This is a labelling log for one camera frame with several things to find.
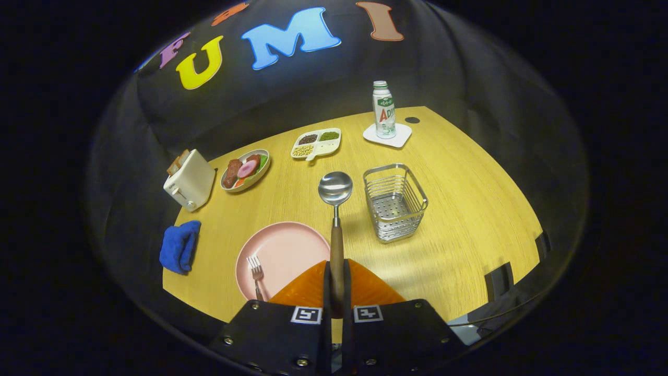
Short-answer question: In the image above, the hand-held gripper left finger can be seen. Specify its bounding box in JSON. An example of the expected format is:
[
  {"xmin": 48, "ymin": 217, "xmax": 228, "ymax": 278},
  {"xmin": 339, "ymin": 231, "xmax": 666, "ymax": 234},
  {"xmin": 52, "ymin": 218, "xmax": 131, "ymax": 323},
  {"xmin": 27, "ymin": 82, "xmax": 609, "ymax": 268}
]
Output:
[{"xmin": 209, "ymin": 260, "xmax": 335, "ymax": 376}]

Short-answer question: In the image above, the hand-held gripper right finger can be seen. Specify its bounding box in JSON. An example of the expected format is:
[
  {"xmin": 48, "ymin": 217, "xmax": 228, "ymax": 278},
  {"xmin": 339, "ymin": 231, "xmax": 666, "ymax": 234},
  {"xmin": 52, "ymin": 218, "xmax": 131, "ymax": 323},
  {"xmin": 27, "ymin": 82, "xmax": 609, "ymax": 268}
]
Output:
[{"xmin": 342, "ymin": 258, "xmax": 468, "ymax": 376}]

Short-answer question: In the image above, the wooden-handled metal fork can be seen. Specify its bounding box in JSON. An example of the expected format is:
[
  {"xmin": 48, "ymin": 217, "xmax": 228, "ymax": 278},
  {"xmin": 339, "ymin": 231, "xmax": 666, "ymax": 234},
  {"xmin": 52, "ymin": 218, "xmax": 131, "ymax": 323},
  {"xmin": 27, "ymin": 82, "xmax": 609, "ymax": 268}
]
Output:
[{"xmin": 247, "ymin": 255, "xmax": 265, "ymax": 302}]

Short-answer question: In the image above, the wooden-handled metal spoon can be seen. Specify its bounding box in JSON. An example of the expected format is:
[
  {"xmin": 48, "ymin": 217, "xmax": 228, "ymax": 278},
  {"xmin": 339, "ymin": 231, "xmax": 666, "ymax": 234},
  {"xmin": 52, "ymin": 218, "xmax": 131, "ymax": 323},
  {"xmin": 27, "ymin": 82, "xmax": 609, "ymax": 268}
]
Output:
[{"xmin": 318, "ymin": 171, "xmax": 353, "ymax": 319}]

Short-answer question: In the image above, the pink round plate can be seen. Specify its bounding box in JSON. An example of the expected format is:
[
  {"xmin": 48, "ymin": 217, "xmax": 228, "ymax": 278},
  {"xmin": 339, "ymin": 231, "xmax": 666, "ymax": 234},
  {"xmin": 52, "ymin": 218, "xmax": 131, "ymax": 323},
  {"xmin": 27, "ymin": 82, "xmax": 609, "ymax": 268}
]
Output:
[{"xmin": 235, "ymin": 221, "xmax": 331, "ymax": 302}]

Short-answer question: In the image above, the grey food plate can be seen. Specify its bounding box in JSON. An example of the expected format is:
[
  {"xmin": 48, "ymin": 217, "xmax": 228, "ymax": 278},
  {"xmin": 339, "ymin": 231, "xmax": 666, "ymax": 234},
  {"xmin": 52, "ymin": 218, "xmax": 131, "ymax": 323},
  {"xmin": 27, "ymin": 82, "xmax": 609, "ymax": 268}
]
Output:
[{"xmin": 220, "ymin": 149, "xmax": 271, "ymax": 193}]

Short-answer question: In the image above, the white divided bean tray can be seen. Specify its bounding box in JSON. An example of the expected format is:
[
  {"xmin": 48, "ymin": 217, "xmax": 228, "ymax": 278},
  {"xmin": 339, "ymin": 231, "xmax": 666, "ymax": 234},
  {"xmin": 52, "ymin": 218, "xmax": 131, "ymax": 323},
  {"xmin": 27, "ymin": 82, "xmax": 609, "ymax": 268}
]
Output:
[{"xmin": 290, "ymin": 128, "xmax": 342, "ymax": 161}]

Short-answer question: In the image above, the large brown meat piece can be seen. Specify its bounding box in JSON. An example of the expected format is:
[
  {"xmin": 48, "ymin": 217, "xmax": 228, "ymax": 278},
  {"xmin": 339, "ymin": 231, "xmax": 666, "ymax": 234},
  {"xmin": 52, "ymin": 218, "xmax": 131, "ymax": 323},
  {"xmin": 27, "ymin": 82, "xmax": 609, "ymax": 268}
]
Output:
[{"xmin": 223, "ymin": 159, "xmax": 243, "ymax": 189}]

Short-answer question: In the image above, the blue folded towel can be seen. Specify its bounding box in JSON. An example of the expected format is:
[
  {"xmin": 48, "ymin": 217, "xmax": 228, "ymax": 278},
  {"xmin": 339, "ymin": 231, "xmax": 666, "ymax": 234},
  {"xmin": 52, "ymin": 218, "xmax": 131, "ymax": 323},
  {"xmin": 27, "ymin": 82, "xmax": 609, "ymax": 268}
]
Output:
[{"xmin": 159, "ymin": 220, "xmax": 202, "ymax": 275}]

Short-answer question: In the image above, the white square coaster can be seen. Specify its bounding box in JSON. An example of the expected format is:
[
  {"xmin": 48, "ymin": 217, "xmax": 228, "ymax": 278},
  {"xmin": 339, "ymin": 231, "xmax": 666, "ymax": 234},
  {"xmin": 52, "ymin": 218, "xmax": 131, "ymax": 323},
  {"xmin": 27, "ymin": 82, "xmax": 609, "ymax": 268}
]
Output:
[{"xmin": 363, "ymin": 122, "xmax": 412, "ymax": 149}]

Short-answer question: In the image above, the white toaster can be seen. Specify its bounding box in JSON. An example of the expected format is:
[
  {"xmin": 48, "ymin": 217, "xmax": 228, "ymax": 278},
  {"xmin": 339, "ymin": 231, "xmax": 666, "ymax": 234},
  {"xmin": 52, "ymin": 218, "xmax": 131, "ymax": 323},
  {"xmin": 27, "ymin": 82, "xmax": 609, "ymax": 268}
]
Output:
[{"xmin": 163, "ymin": 149, "xmax": 216, "ymax": 212}]

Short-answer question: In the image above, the white drink bottle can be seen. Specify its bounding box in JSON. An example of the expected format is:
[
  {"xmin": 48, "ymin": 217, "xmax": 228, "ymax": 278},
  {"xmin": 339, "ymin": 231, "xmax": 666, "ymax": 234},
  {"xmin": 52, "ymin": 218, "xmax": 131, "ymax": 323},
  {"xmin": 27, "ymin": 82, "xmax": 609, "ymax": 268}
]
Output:
[{"xmin": 372, "ymin": 80, "xmax": 397, "ymax": 139}]

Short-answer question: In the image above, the black backdrop cloth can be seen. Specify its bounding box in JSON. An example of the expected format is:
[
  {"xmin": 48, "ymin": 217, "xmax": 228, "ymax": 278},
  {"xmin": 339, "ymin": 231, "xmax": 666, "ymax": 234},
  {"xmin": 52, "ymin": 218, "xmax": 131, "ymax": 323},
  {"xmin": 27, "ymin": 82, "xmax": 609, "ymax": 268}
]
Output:
[{"xmin": 86, "ymin": 0, "xmax": 590, "ymax": 361}]

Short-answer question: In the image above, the metal wire basket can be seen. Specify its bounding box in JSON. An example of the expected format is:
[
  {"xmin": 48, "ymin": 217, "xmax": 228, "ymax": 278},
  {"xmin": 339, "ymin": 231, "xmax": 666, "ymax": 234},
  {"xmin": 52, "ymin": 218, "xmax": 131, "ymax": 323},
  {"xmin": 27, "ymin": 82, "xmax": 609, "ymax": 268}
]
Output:
[{"xmin": 363, "ymin": 163, "xmax": 429, "ymax": 244}]

